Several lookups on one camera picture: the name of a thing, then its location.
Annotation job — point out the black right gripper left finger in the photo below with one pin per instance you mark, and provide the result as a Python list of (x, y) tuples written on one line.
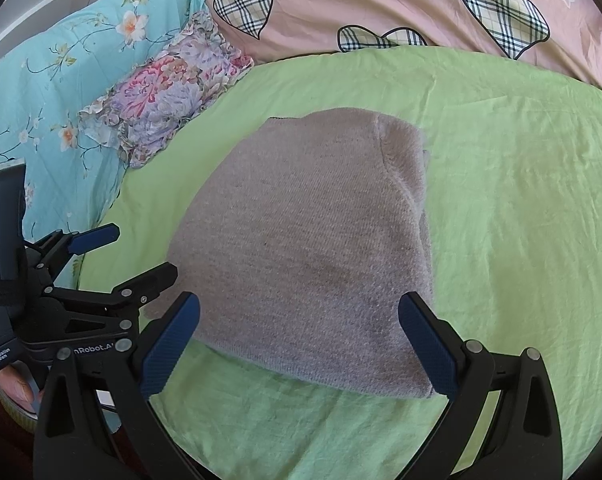
[(72, 440)]

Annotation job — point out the person's left hand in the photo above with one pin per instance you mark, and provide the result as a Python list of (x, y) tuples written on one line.
[(21, 388)]

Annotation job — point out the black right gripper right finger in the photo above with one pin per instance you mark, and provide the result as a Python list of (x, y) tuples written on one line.
[(523, 440)]

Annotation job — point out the pink heart-patterned duvet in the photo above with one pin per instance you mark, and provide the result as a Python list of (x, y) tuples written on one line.
[(564, 36)]

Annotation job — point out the dark red left sleeve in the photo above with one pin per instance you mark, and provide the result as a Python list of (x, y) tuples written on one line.
[(16, 449)]

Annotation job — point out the beige knit sweater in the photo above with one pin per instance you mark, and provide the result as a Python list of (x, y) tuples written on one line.
[(300, 245)]

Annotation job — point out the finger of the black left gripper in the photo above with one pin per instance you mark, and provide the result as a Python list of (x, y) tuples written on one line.
[(55, 250), (135, 292)]

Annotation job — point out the teal floral quilt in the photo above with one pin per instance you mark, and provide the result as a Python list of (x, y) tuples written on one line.
[(71, 180)]

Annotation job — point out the pink purple floral pillow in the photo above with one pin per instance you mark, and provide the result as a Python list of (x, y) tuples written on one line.
[(140, 115)]

